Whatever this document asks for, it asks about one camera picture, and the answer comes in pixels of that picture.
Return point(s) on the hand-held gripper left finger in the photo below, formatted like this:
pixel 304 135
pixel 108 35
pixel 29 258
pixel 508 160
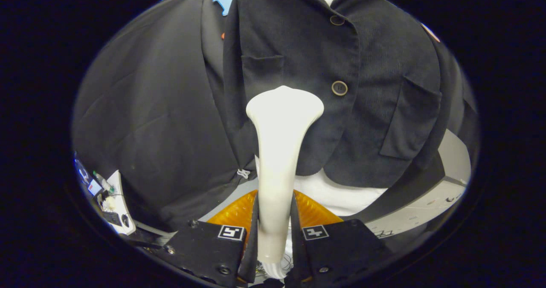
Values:
pixel 204 249

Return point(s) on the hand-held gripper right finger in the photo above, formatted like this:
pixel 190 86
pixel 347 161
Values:
pixel 341 247

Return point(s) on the white garment steamer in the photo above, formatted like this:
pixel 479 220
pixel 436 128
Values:
pixel 277 164

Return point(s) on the black blazer jacket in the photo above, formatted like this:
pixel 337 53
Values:
pixel 375 109

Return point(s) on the grey cabinet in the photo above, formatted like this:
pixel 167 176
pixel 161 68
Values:
pixel 426 207

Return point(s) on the white side table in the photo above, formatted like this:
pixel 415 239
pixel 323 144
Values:
pixel 119 194

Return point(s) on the green pen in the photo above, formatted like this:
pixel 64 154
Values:
pixel 103 182

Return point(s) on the black backdrop cloth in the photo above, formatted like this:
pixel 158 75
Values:
pixel 149 130

